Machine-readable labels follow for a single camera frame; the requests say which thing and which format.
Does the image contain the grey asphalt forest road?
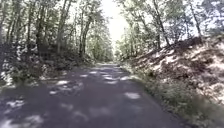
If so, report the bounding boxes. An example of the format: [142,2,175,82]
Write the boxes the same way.
[0,61,196,128]

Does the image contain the wood of trees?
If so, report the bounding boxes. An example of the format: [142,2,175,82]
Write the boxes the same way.
[114,0,224,63]
[0,0,116,68]

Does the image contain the green grass verge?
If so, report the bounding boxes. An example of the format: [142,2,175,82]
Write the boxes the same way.
[121,64,224,128]

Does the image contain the brown leaf-covered earth bank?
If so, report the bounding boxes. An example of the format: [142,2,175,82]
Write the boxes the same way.
[124,34,224,108]

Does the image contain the leafy undergrowth verge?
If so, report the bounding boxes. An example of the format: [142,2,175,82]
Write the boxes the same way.
[0,46,101,89]

